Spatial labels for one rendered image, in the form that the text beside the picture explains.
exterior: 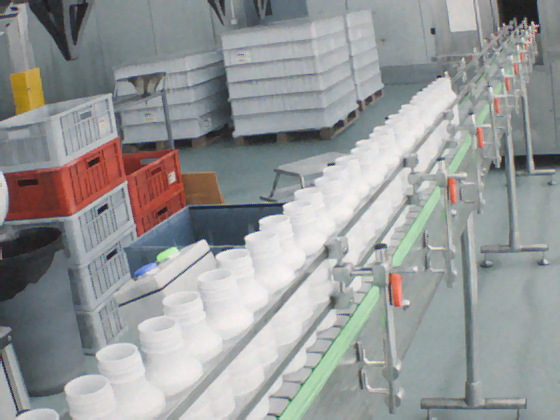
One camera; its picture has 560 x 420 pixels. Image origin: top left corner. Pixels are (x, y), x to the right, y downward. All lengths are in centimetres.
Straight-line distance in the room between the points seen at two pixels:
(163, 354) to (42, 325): 251
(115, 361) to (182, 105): 769
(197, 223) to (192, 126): 634
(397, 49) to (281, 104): 400
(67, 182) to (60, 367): 80
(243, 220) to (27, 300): 142
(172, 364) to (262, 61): 710
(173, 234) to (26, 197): 168
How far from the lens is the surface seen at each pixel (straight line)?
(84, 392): 62
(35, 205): 348
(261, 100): 779
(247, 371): 79
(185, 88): 822
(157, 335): 67
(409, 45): 1137
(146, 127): 858
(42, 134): 336
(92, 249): 352
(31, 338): 319
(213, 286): 76
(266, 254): 87
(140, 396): 64
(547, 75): 562
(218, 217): 193
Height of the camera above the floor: 142
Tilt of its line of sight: 15 degrees down
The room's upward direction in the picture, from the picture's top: 9 degrees counter-clockwise
